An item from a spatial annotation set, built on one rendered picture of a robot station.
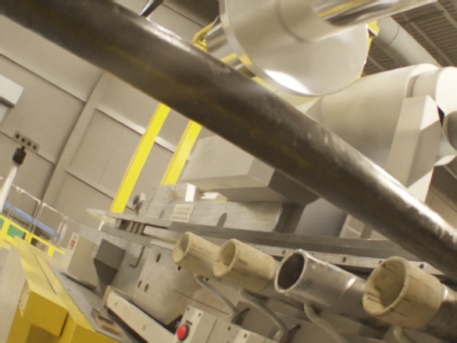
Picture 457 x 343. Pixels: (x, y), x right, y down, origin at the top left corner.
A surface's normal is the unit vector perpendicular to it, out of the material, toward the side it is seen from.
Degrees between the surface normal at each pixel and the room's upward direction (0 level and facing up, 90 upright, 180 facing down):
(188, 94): 129
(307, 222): 90
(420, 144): 90
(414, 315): 124
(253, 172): 90
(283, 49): 90
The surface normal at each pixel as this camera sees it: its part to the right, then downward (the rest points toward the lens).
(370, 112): -0.89, -0.03
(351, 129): -0.85, 0.26
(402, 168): -0.80, -0.45
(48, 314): 0.46, -0.04
